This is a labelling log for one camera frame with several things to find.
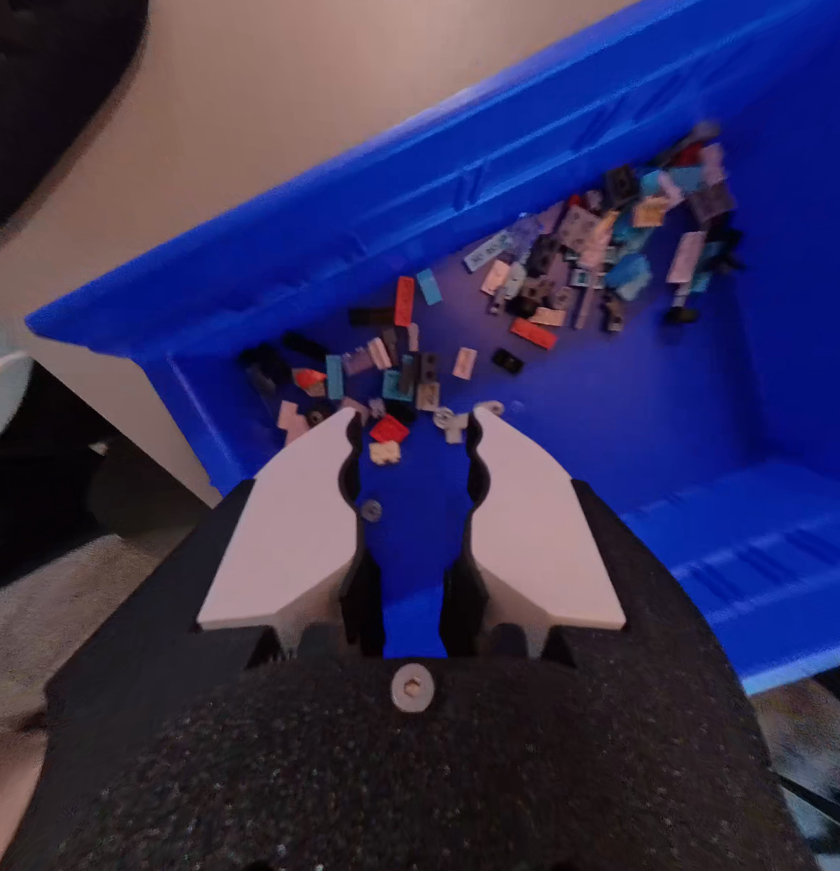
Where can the large blue plastic bin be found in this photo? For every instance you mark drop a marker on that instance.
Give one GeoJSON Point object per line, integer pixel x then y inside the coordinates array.
{"type": "Point", "coordinates": [631, 422]}

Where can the black quilted wrist pad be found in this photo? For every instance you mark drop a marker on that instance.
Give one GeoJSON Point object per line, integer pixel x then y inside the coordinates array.
{"type": "Point", "coordinates": [45, 88]}

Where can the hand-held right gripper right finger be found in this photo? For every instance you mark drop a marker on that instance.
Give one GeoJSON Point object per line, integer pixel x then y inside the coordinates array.
{"type": "Point", "coordinates": [542, 544]}

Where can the pile of lego pieces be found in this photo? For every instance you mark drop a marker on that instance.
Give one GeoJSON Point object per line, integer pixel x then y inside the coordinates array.
{"type": "Point", "coordinates": [569, 252]}

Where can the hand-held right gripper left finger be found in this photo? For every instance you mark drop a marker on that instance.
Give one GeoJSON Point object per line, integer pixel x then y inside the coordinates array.
{"type": "Point", "coordinates": [290, 544]}

